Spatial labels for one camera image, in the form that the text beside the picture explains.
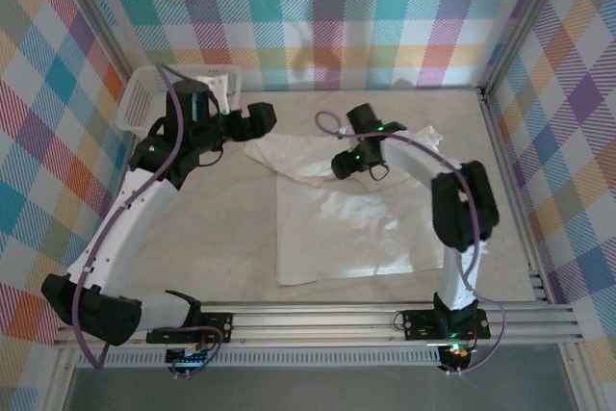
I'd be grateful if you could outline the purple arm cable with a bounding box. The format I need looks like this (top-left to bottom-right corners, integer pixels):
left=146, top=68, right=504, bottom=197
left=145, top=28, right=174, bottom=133
left=71, top=64, right=225, bottom=372
left=315, top=111, right=509, bottom=376

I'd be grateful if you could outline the right aluminium side rail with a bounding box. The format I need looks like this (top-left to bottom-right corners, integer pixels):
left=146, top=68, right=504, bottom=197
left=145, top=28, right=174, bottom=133
left=478, top=86, right=598, bottom=411

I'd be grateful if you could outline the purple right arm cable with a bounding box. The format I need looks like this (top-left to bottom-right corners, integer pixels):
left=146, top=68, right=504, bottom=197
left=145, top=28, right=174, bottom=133
left=315, top=111, right=509, bottom=376

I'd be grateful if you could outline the right electronics board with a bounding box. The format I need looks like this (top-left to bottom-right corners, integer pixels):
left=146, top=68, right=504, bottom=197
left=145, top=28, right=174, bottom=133
left=440, top=342, right=475, bottom=364

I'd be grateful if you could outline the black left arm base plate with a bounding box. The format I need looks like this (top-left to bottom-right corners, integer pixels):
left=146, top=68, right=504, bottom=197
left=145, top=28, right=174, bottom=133
left=145, top=312, right=235, bottom=344

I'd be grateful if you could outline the left aluminium frame post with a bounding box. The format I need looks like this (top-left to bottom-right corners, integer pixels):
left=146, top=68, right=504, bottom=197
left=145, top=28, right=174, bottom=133
left=56, top=0, right=141, bottom=90

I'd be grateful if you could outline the white perforated plastic basket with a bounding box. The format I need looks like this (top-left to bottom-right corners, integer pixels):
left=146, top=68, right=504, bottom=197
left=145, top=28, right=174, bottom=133
left=116, top=64, right=243, bottom=133

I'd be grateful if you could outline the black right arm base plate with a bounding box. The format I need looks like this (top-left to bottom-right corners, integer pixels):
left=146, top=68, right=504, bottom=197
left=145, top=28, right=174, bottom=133
left=402, top=308, right=491, bottom=341

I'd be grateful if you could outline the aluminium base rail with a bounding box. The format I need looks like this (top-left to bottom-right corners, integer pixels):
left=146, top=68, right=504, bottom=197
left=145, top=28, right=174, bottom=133
left=51, top=302, right=586, bottom=349

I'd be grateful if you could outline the left aluminium side rail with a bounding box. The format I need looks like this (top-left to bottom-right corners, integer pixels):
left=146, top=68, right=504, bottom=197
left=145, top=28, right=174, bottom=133
left=45, top=134, right=141, bottom=411

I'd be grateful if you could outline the left electronics board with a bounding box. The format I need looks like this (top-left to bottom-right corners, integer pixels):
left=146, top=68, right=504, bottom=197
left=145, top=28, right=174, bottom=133
left=166, top=343, right=213, bottom=367

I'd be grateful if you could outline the white t-shirt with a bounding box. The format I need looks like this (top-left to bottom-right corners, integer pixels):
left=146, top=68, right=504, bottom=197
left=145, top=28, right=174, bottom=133
left=244, top=125, right=445, bottom=290

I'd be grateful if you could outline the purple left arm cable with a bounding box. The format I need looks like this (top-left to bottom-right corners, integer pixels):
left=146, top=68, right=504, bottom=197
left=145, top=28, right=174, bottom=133
left=71, top=64, right=225, bottom=372

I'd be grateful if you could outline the grey slotted cable duct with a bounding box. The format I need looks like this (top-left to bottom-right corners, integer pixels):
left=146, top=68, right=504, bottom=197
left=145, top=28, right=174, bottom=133
left=76, top=346, right=444, bottom=369

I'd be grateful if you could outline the aluminium frame post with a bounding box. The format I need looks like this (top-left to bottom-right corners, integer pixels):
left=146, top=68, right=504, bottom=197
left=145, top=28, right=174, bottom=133
left=56, top=0, right=141, bottom=90
left=478, top=0, right=577, bottom=99

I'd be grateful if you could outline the right aluminium frame post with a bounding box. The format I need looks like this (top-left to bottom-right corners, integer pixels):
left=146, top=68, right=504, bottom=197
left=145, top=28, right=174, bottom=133
left=478, top=0, right=577, bottom=99

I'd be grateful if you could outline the electronics board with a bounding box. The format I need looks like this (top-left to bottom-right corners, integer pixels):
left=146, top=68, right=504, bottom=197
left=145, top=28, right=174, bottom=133
left=166, top=343, right=213, bottom=367
left=440, top=342, right=475, bottom=364

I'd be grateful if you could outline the aluminium side rail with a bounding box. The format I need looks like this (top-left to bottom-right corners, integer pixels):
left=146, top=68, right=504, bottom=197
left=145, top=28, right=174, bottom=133
left=45, top=134, right=141, bottom=411
left=478, top=86, right=598, bottom=411

